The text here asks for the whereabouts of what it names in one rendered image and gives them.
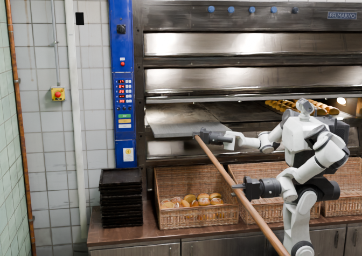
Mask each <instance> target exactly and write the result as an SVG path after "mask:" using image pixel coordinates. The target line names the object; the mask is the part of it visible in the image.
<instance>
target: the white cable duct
mask: <svg viewBox="0 0 362 256"><path fill-rule="evenodd" d="M65 11H66V26H67V41H68V56H69V71H70V80H71V95H72V110H73V126H74V140H75V155H76V171H77V179H78V194H79V210H80V225H81V238H82V239H83V238H87V237H88V231H87V215H86V198H85V182H84V173H83V156H82V140H81V124H80V108H79V92H78V75H77V66H76V50H75V34H74V18H73V1H72V0H65Z"/></svg>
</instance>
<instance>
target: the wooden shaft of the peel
mask: <svg viewBox="0 0 362 256"><path fill-rule="evenodd" d="M194 138H195V139H196V141H197V142H198V143H199V145H200V146H201V148H202V149H203V151H204V152H205V153H206V155H207V156H208V157H209V159H210V160H211V161H212V163H213V164H214V166H215V167H216V168H217V170H218V171H219V172H220V174H221V175H222V177H223V178H224V180H225V181H226V182H227V184H228V185H229V187H230V188H231V185H236V184H235V183H234V181H233V180H232V179H231V177H230V176H229V175H228V173H227V172H226V171H225V169H224V168H223V167H222V166H221V164H220V163H219V162H218V160H217V159H216V158H215V157H214V155H213V154H212V153H211V151H210V150H209V149H208V147H207V146H206V145H205V143H204V142H203V141H202V140H201V138H200V137H199V136H198V135H196V136H195V137H194ZM231 189H232V188H231ZM232 191H233V192H234V193H235V195H236V196H237V198H238V199H239V201H240V202H241V203H242V205H243V206H244V207H245V209H246V210H247V212H248V213H249V214H250V216H251V217H252V218H253V220H254V221H255V222H256V224H257V225H258V227H259V228H260V230H261V231H262V232H263V234H264V235H265V236H266V238H267V239H268V241H269V242H270V243H271V245H272V246H273V248H274V249H275V251H276V252H277V253H278V255H279V256H291V255H290V254H289V252H288V251H287V250H286V249H285V247H284V246H283V245H282V243H281V242H280V241H279V240H278V238H277V237H276V235H274V233H273V232H272V230H271V229H270V228H269V226H268V225H267V224H266V223H265V221H264V220H263V219H262V218H261V216H260V215H259V214H258V212H257V211H256V210H255V209H254V207H253V206H252V204H251V203H250V202H249V200H248V199H247V198H246V197H245V195H244V194H243V193H242V192H241V190H240V189H232Z"/></svg>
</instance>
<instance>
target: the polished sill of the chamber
mask: <svg viewBox="0 0 362 256"><path fill-rule="evenodd" d="M337 119H339V120H341V121H343V122H344V123H361V118H359V117H337ZM281 121H282V120H268V121H241V122H220V123H221V124H223V125H224V126H226V127H227V128H229V129H231V128H256V127H277V126H278V125H279V124H280V122H281ZM145 132H152V130H151V127H150V125H145Z"/></svg>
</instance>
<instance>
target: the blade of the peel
mask: <svg viewBox="0 0 362 256"><path fill-rule="evenodd" d="M150 127H151V130H152V132H153V135H154V138H158V137H180V136H192V132H200V129H201V128H202V127H203V128H206V130H208V131H211V132H221V133H223V134H226V131H231V132H232V130H231V129H229V128H227V127H226V126H224V125H223V124H221V123H220V122H219V121H218V122H193V123H167V124H150Z"/></svg>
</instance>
